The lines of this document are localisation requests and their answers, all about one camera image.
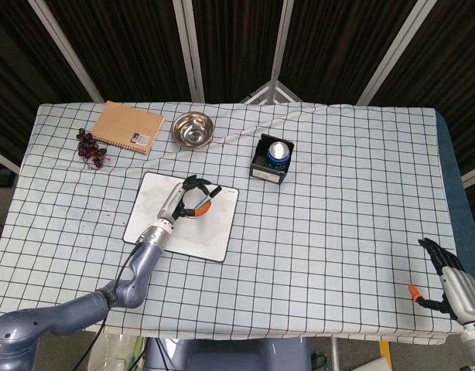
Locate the blue table edge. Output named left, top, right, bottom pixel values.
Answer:
left=434, top=110, right=475, bottom=267

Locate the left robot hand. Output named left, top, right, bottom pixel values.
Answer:
left=156, top=174, right=214, bottom=224

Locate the white screen frame post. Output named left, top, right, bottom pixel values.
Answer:
left=355, top=0, right=439, bottom=106
left=28, top=0, right=104, bottom=104
left=267, top=0, right=296, bottom=85
left=173, top=0, right=206, bottom=104

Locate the white black checkered tablecloth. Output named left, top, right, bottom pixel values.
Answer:
left=0, top=100, right=465, bottom=346

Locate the white whiteboard with black rim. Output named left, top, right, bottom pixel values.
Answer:
left=121, top=172, right=240, bottom=264

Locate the metal table leg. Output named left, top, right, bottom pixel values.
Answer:
left=329, top=335, right=341, bottom=371

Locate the brown spiral notebook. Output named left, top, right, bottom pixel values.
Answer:
left=91, top=100, right=166, bottom=157

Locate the blue drink can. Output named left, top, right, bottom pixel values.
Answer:
left=265, top=141, right=292, bottom=170

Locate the black open box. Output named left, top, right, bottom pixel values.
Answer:
left=249, top=133, right=296, bottom=187

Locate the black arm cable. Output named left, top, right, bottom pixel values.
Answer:
left=73, top=239, right=142, bottom=371

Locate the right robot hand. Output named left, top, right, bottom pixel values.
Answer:
left=407, top=237, right=475, bottom=324

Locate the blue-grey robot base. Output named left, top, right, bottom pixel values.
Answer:
left=144, top=338, right=312, bottom=371

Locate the white triangular screen foot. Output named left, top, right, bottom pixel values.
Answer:
left=240, top=80, right=302, bottom=104

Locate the stainless steel bowl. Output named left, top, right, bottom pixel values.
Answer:
left=171, top=111, right=216, bottom=149

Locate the dark red grape bunch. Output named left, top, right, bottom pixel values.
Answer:
left=76, top=128, right=111, bottom=170

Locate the clear plastic bag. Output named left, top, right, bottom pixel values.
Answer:
left=91, top=334, right=145, bottom=371

